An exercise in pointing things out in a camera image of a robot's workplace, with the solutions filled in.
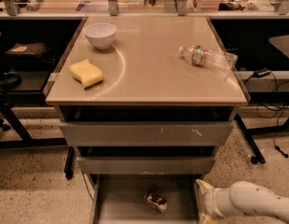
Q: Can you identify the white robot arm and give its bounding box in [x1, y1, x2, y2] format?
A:
[196, 179, 289, 224]

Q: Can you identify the yellow sponge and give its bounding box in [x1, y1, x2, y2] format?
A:
[69, 60, 103, 89]

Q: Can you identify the black power adapter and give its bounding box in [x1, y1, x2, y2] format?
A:
[253, 68, 271, 77]

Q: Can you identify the black desk leg right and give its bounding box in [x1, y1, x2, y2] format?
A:
[235, 114, 266, 164]

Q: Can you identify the white ceramic bowl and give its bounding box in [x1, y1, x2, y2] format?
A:
[84, 22, 117, 49]

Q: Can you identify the grey drawer cabinet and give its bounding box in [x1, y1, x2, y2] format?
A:
[45, 15, 249, 224]

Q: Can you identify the black cable on floor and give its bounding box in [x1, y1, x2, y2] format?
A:
[243, 70, 289, 160]

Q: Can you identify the bottom grey open drawer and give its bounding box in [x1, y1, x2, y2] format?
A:
[89, 175, 200, 224]

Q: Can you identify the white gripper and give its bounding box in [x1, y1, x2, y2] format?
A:
[196, 179, 222, 224]

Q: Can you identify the middle grey drawer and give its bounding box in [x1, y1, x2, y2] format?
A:
[76, 157, 214, 175]

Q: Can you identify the clear plastic water bottle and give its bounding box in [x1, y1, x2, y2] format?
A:
[178, 45, 238, 72]

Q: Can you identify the black desk frame left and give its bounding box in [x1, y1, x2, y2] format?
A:
[0, 91, 66, 149]

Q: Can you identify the top grey drawer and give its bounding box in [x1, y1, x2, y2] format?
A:
[60, 121, 233, 147]

